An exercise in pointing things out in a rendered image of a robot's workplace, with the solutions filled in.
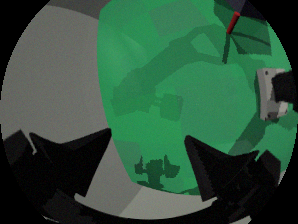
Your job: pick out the red peg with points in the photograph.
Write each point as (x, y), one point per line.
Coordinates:
(232, 23)

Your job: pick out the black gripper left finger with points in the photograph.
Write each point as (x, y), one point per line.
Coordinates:
(77, 160)

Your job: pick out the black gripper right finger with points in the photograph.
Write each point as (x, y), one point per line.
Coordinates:
(214, 169)

